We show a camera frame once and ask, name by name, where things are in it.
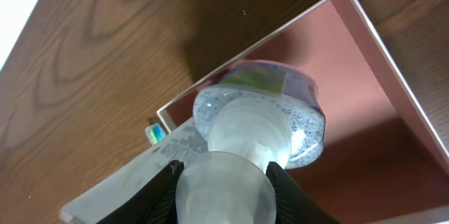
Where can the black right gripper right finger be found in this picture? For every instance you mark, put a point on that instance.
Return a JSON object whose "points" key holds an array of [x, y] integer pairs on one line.
{"points": [[293, 205]]}

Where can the blue foam soap bottle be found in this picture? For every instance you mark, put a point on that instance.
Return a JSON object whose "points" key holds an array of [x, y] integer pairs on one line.
{"points": [[261, 112]]}

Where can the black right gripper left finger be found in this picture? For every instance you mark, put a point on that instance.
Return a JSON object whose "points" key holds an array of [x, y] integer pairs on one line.
{"points": [[154, 203]]}

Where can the white square cardboard box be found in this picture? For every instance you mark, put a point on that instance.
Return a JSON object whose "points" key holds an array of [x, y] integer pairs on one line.
{"points": [[383, 160]]}

